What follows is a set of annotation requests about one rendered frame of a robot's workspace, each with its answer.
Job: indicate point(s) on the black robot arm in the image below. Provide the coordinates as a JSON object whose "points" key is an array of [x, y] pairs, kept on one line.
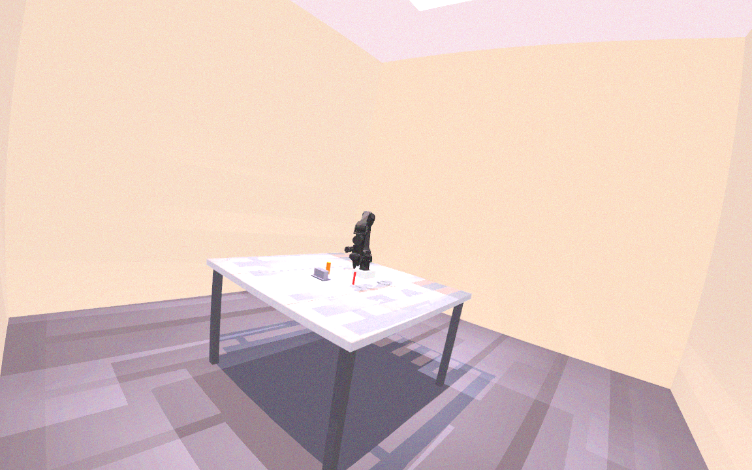
{"points": [[363, 230]]}

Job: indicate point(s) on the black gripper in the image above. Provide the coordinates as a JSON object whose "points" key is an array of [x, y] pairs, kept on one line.
{"points": [[357, 256]]}

